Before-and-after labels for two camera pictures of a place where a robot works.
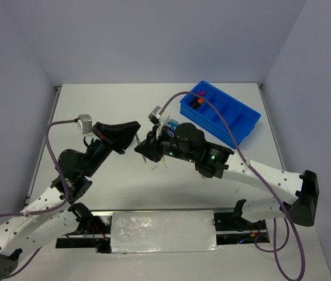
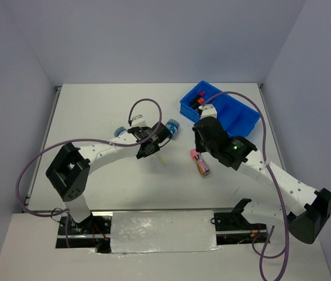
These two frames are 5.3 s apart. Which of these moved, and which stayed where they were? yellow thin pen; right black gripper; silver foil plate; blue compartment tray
Moved: right black gripper
Stayed: blue compartment tray; yellow thin pen; silver foil plate
